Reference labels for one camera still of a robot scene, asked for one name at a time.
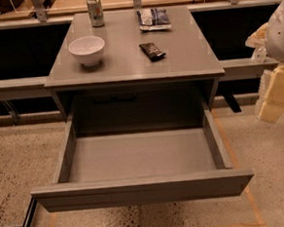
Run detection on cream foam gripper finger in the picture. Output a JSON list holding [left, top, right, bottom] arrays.
[[256, 63, 284, 123]]

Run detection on dark rxbar chocolate wrapper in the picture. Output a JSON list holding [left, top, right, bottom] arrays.
[[139, 43, 166, 62]]

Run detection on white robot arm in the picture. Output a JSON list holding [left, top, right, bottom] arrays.
[[245, 0, 284, 123]]

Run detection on grey open top drawer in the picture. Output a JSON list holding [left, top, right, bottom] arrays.
[[31, 102, 254, 211]]

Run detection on clear hand sanitizer bottle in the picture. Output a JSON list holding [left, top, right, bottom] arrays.
[[251, 46, 266, 64]]

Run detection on blue white chip bag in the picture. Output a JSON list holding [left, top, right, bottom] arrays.
[[137, 8, 172, 31]]

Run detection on grey cabinet desk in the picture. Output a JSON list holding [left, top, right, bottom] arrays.
[[46, 6, 224, 135]]

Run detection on white ceramic bowl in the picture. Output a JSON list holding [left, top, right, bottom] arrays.
[[68, 36, 105, 66]]

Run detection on green soda can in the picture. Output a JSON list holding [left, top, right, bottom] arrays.
[[87, 0, 105, 27]]

